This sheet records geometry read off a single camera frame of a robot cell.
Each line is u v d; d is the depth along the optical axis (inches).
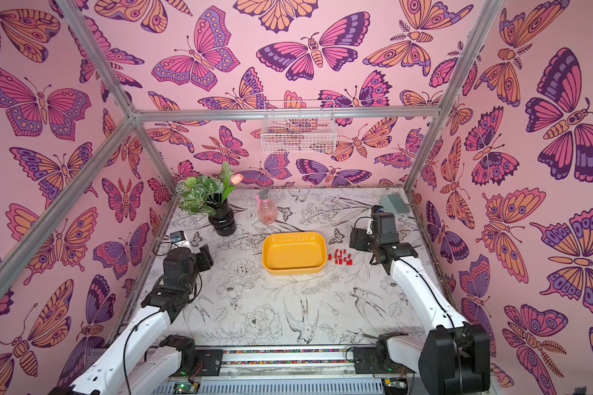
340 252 38.3
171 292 23.3
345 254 38.4
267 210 43.4
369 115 38.2
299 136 41.6
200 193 33.0
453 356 15.4
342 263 37.3
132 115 36.2
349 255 38.2
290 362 29.3
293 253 37.4
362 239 29.4
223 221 38.2
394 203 44.6
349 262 37.3
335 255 38.3
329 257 37.2
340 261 37.5
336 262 37.5
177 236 27.4
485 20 27.7
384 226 24.7
